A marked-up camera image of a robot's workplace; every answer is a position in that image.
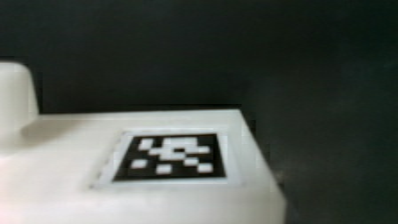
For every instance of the white front drawer tray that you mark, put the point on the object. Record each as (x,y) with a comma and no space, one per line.
(129,168)

